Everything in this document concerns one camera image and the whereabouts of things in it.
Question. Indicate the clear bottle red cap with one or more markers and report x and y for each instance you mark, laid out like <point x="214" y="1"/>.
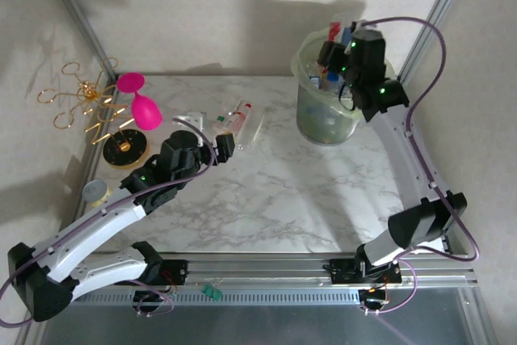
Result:
<point x="236" y="123"/>

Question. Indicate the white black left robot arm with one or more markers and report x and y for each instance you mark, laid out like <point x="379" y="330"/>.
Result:
<point x="89" y="232"/>

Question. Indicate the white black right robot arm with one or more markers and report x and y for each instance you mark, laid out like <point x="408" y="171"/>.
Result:
<point x="398" y="155"/>

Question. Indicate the pink plastic goblet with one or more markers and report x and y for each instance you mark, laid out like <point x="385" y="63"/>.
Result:
<point x="145" y="112"/>

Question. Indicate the small green clip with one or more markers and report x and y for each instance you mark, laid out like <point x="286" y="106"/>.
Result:
<point x="211" y="291"/>

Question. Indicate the small circuit board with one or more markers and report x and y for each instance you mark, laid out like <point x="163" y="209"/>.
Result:
<point x="373" y="299"/>
<point x="167" y="293"/>

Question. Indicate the grey metal panel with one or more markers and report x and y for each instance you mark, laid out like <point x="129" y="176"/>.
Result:
<point x="262" y="329"/>

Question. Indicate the aluminium table side rail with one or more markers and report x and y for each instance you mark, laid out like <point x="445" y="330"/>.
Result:
<point x="482" y="321"/>
<point x="92" y="163"/>

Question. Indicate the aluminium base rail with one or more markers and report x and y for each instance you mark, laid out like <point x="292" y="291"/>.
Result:
<point x="258" y="270"/>

